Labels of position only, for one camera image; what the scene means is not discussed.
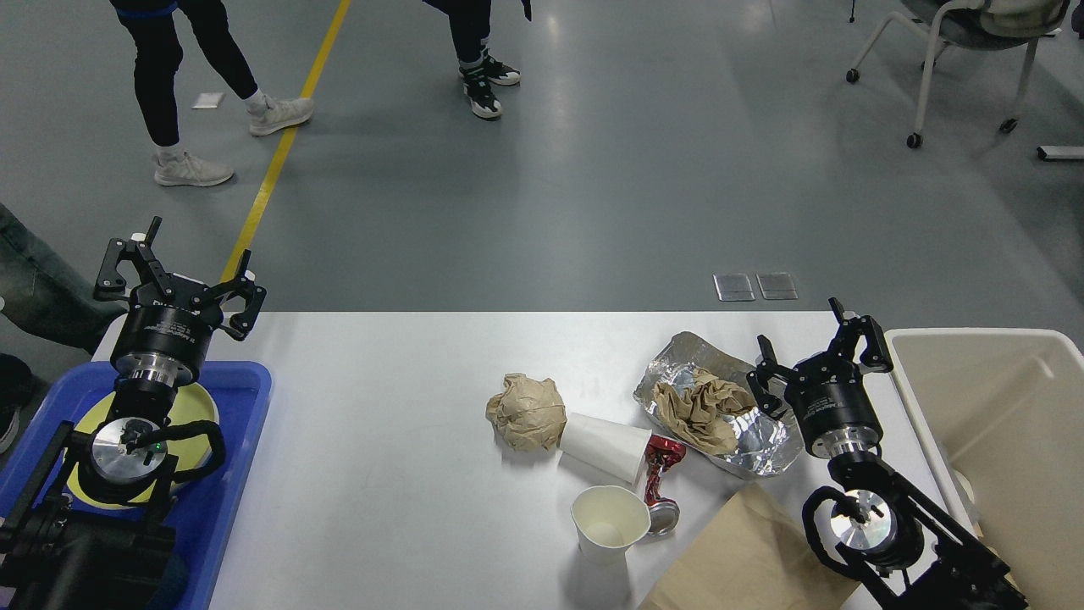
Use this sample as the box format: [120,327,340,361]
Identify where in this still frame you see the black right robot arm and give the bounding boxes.
[746,297,1029,609]

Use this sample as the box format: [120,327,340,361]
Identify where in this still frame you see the left metal floor plate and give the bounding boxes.
[712,273,756,302]

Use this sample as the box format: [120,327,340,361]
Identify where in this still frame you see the white paper cup upright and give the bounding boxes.
[572,485,650,564]

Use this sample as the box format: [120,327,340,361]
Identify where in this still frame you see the dark teal mug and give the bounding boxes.
[158,555,189,609]

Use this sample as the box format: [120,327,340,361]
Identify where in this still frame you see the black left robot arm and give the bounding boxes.
[3,219,274,609]

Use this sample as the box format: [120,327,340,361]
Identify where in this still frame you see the white metal bar on floor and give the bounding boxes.
[1037,144,1084,163]

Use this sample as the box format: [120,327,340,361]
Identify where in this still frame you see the crushed red can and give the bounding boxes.
[643,434,689,537]

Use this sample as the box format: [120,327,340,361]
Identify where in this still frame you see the beige plastic bin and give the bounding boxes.
[886,328,1083,609]

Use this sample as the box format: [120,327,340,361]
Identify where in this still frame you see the grey office chair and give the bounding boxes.
[846,1,1071,150]

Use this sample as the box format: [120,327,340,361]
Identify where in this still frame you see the metal floor plate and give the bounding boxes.
[756,273,800,301]
[712,273,756,302]

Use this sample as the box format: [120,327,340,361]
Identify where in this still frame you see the blue plastic tray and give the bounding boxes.
[1,362,274,609]

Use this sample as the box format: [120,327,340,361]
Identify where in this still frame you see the yellow plate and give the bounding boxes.
[66,385,219,511]

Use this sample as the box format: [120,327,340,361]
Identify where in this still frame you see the white paper cup lying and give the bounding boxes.
[559,413,653,484]

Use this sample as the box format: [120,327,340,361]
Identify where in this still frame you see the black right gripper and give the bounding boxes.
[746,297,894,459]

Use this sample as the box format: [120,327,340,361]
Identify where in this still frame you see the crumpled aluminium foil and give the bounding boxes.
[633,330,801,480]

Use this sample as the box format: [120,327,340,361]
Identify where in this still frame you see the right metal floor plate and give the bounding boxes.
[756,273,800,301]

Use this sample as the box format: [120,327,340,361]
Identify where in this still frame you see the people's feet in background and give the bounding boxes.
[108,0,533,189]

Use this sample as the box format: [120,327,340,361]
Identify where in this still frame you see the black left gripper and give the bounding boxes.
[92,216,268,386]

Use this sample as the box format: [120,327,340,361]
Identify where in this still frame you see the brown paper ball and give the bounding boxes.
[485,372,567,452]

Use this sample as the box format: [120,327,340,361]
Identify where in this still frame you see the brown paper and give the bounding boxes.
[653,368,756,456]

